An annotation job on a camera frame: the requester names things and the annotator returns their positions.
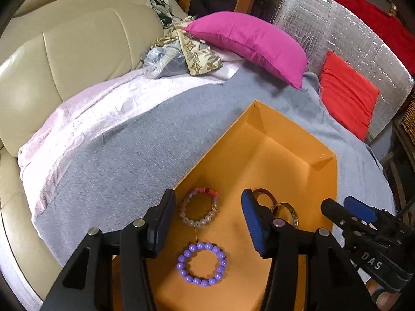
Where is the pink and white bead bracelet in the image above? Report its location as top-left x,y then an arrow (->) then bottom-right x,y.
179,186 -> 220,228

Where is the clear plastic bag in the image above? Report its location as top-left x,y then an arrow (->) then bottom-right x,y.
142,44 -> 189,79

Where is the red pillow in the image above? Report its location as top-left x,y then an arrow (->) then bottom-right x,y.
319,51 -> 381,142

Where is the beige leather sofa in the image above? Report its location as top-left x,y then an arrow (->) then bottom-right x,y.
0,0 -> 189,302

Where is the beige floral cloth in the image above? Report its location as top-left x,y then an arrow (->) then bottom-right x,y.
154,15 -> 224,78

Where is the silver insulation sheet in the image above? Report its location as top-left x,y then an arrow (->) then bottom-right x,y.
269,0 -> 415,143

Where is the grey blanket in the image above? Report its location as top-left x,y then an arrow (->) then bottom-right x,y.
31,61 -> 398,277

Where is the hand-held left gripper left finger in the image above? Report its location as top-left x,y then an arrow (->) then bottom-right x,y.
40,188 -> 177,311

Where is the pale pink blanket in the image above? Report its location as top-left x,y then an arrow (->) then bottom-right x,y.
18,48 -> 247,215

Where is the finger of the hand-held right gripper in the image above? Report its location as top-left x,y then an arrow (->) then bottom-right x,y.
321,199 -> 358,234
344,196 -> 395,231

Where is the orange cardboard box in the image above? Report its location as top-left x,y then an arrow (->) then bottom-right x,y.
112,100 -> 340,311

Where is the silver bangle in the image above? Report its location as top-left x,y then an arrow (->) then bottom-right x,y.
269,202 -> 299,229

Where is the red blanket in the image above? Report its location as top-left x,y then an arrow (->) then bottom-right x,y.
321,0 -> 415,69

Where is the wicker basket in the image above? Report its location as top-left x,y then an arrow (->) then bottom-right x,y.
392,94 -> 415,160

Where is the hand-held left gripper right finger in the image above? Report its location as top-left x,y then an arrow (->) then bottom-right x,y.
241,188 -> 372,311

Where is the person's right hand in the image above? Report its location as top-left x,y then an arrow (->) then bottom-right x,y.
366,275 -> 410,311

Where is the pink pillow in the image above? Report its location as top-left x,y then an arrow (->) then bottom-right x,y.
183,11 -> 308,90

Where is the maroon bangle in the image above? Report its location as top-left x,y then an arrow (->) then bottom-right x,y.
252,188 -> 278,211

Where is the purple bead bracelet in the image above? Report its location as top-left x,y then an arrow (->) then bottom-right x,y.
177,242 -> 228,288

